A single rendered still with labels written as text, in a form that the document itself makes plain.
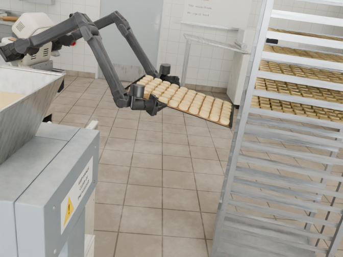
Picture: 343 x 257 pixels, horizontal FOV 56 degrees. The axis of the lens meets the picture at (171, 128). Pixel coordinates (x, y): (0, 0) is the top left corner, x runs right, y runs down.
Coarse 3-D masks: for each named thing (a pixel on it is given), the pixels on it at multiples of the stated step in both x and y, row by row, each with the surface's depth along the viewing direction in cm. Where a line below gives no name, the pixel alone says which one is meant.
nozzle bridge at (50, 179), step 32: (64, 128) 80; (32, 160) 65; (64, 160) 66; (96, 160) 83; (0, 192) 54; (32, 192) 55; (64, 192) 61; (0, 224) 54; (32, 224) 53; (64, 224) 64; (0, 256) 56; (32, 256) 56; (64, 256) 69
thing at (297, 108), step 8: (256, 96) 178; (256, 104) 166; (264, 104) 166; (272, 104) 171; (280, 104) 171; (288, 104) 172; (296, 104) 174; (304, 104) 176; (288, 112) 158; (296, 112) 163; (304, 112) 169; (312, 112) 163; (320, 112) 166; (328, 112) 167; (336, 112) 171; (328, 120) 155; (336, 120) 156
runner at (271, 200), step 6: (234, 192) 223; (240, 192) 222; (252, 198) 219; (258, 198) 219; (264, 198) 220; (270, 198) 219; (282, 204) 216; (288, 204) 217; (294, 204) 217; (306, 210) 214; (312, 210) 214
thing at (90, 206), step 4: (92, 192) 165; (92, 196) 166; (88, 200) 159; (92, 200) 167; (88, 204) 160; (92, 204) 169; (88, 208) 161; (92, 208) 170; (88, 212) 162; (92, 212) 171; (88, 216) 163; (92, 216) 173; (88, 220) 165; (92, 220) 174; (88, 224) 166; (92, 224) 176; (88, 228) 167; (92, 228) 177; (88, 232) 168; (92, 232) 178
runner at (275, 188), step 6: (234, 180) 220; (240, 180) 219; (246, 180) 218; (252, 186) 216; (258, 186) 217; (264, 186) 217; (270, 186) 216; (276, 186) 215; (282, 192) 213; (288, 192) 214; (294, 192) 214; (300, 192) 213; (306, 192) 212; (306, 198) 210; (312, 198) 211; (318, 198) 211
